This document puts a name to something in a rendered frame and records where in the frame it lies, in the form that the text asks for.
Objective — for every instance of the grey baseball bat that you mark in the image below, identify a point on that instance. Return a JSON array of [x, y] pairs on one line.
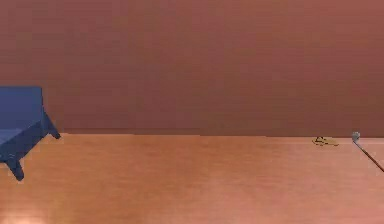
[[363, 150]]

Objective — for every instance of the yellow flat object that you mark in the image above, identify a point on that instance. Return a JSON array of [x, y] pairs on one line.
[[325, 141]]

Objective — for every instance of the blue sofa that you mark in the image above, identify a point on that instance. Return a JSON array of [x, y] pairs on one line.
[[20, 113]]

